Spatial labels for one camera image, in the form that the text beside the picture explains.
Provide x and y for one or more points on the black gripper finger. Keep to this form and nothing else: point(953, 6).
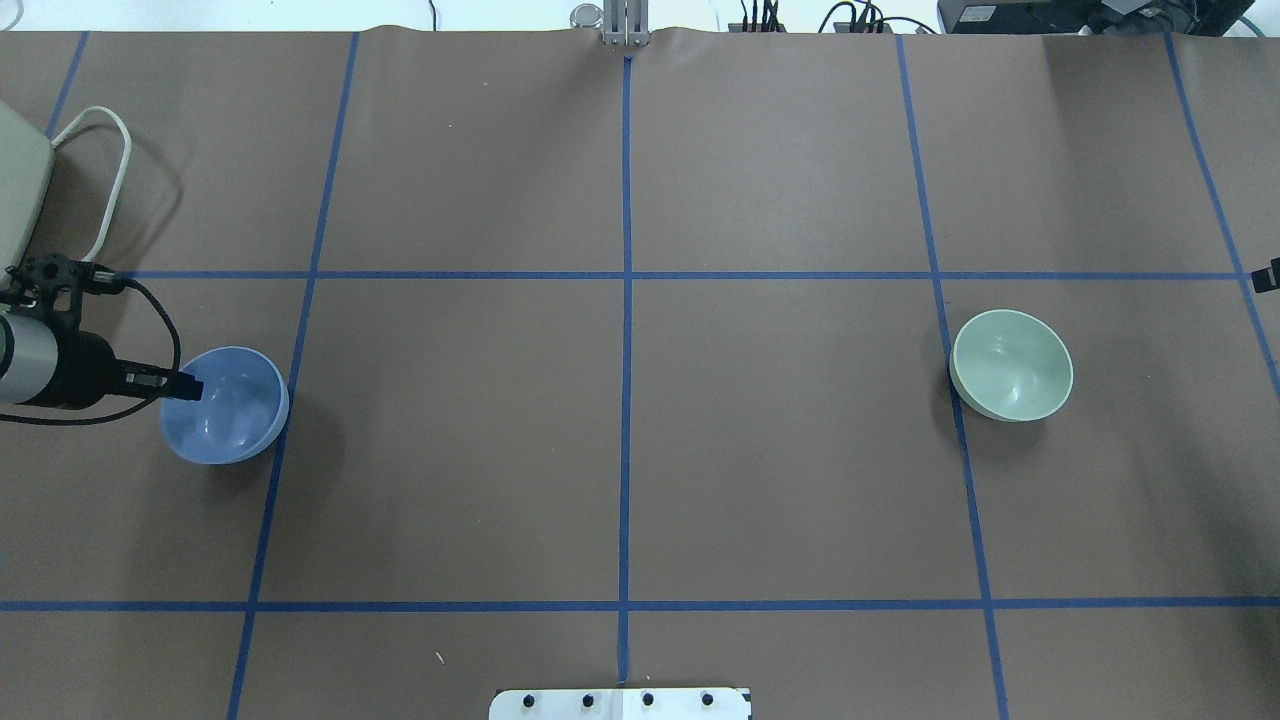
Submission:
point(179, 385)

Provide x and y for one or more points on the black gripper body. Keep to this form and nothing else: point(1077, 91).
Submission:
point(84, 369)

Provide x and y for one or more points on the blue bowl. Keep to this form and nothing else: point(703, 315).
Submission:
point(242, 409)

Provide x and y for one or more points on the green bowl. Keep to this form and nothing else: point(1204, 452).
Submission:
point(1010, 366)

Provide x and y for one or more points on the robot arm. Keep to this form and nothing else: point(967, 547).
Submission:
point(48, 365)

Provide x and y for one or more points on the cream toaster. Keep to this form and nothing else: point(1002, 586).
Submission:
point(26, 168)

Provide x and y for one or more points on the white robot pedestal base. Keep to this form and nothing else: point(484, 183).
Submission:
point(623, 703)

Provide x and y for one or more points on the aluminium camera post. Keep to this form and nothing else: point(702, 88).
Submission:
point(625, 23)

